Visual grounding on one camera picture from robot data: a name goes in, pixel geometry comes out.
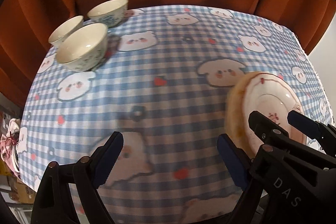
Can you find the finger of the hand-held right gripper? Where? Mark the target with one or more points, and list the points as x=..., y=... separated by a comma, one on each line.
x=270, y=134
x=304, y=123

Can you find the cream bowl green floral print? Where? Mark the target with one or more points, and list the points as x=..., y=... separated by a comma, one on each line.
x=81, y=45

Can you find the round yellow floral plate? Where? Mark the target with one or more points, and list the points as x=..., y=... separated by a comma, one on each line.
x=233, y=111

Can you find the cream bowl blue floral print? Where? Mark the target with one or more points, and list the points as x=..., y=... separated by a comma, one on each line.
x=107, y=10

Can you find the pink cloth bag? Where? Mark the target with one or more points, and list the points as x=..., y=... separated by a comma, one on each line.
x=9, y=150

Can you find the cardboard box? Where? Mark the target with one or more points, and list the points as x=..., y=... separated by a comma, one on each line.
x=22, y=191

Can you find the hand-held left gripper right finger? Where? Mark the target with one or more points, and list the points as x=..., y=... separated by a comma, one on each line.
x=232, y=161

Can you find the small cream bowl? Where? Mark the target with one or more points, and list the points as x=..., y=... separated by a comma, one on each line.
x=64, y=29

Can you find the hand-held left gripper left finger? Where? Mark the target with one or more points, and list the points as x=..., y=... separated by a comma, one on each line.
x=109, y=161

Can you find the white plate red pattern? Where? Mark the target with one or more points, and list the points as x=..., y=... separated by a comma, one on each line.
x=273, y=98

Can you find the blue checked bear print tablecloth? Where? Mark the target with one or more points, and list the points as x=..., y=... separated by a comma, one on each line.
x=170, y=69

